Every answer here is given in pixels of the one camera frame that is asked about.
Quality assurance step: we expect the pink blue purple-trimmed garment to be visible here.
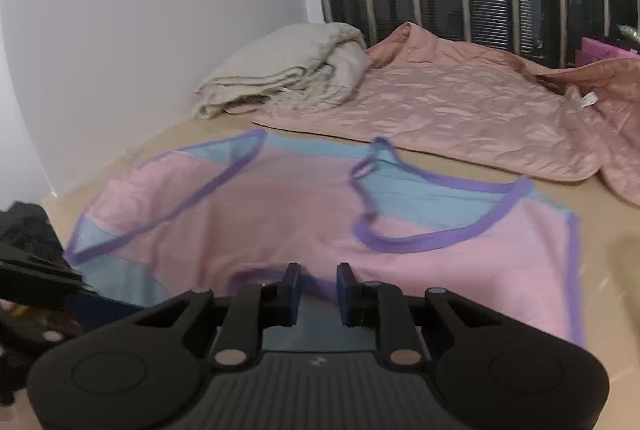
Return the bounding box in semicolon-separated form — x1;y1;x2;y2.
65;129;584;343

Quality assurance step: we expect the pink quilted satin jacket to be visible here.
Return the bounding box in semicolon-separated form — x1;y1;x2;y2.
252;23;639;205

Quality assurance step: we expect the magenta pink box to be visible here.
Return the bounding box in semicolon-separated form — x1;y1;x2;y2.
575;37;639;66

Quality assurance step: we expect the cream knitted fringed blanket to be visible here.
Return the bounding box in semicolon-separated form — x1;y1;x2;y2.
194;22;371;119

